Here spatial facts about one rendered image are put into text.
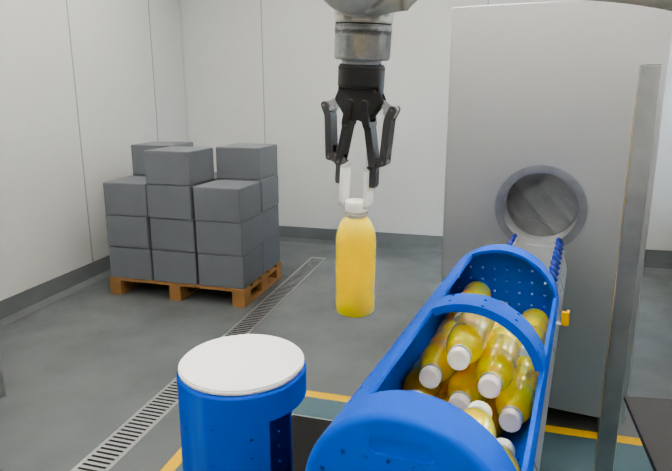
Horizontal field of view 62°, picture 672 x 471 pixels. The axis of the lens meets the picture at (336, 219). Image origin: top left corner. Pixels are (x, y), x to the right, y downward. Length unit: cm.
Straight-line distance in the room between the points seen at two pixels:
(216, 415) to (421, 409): 58
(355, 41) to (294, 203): 542
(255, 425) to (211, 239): 326
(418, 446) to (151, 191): 399
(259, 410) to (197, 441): 15
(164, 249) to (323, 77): 255
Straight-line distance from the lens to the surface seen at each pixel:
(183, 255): 455
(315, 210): 620
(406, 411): 74
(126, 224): 477
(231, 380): 123
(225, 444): 125
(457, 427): 74
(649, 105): 200
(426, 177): 588
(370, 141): 92
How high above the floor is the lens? 162
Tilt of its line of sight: 13 degrees down
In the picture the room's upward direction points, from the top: straight up
